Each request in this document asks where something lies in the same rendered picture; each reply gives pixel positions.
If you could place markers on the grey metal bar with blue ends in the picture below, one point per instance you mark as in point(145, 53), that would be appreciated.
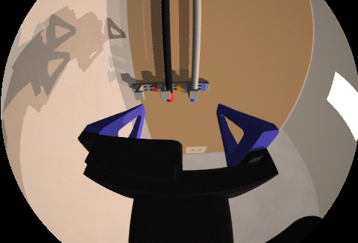
point(196, 41)

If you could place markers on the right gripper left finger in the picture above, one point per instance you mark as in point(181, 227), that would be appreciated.
point(111, 125)

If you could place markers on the black bar with red ends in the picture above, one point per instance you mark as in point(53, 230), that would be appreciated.
point(165, 13)

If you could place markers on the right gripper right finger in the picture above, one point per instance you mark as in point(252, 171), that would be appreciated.
point(258, 134)

